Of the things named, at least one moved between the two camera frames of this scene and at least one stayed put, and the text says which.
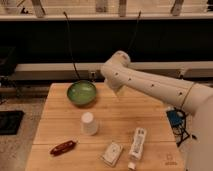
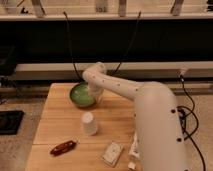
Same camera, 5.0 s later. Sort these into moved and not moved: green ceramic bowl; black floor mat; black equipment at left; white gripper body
Moved: white gripper body
Not moved: green ceramic bowl; black equipment at left; black floor mat
